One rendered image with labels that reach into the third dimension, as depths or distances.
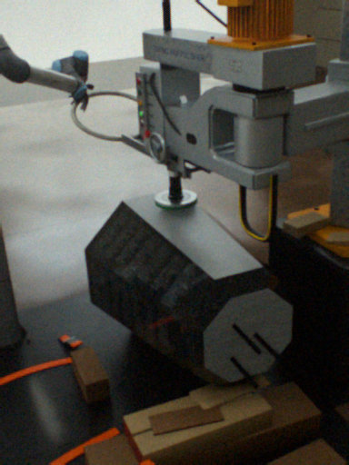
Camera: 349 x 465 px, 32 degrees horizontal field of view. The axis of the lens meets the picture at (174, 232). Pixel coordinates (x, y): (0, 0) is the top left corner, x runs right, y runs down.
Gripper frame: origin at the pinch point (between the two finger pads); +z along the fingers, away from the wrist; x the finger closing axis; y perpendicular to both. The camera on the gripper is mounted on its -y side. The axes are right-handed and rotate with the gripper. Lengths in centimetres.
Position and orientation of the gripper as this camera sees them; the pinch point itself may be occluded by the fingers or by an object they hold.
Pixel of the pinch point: (80, 107)
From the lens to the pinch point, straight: 367.2
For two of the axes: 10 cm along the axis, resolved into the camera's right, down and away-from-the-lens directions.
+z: -1.5, 7.0, 6.9
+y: -4.9, 5.6, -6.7
